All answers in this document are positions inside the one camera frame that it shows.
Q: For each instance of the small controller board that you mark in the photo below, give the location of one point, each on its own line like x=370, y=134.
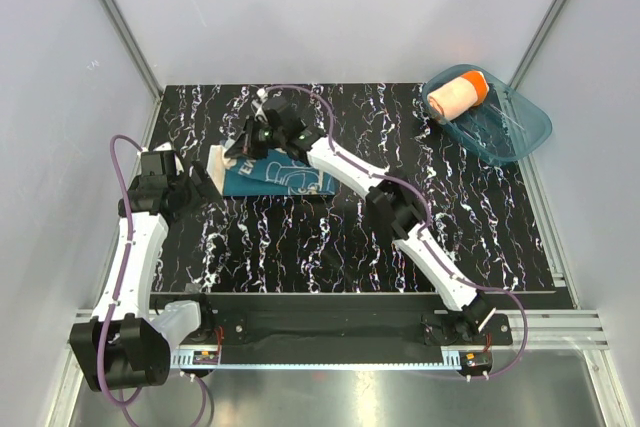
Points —
x=206, y=357
x=476, y=363

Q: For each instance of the orange Doraemon towel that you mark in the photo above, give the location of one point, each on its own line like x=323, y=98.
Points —
x=457, y=96

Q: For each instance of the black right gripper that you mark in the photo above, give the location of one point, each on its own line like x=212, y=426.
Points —
x=244, y=145

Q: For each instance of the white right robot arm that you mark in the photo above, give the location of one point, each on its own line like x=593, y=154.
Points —
x=397, y=206

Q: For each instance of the teal transparent plastic bin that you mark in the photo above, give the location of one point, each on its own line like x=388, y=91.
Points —
x=505, y=128

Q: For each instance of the aluminium front rail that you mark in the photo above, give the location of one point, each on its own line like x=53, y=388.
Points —
x=571, y=330

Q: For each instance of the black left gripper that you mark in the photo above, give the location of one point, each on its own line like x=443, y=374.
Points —
x=201, y=193

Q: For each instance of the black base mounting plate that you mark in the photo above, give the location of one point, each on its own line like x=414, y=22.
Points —
x=250, y=317

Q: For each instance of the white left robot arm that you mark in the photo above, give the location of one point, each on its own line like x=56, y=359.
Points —
x=122, y=346

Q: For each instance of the teal Doraemon towel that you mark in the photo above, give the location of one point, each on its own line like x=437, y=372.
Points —
x=276, y=175

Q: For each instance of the right small controller board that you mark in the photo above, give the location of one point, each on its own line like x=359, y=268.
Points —
x=476, y=363

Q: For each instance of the left small controller board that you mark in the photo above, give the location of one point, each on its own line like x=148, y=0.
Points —
x=206, y=357

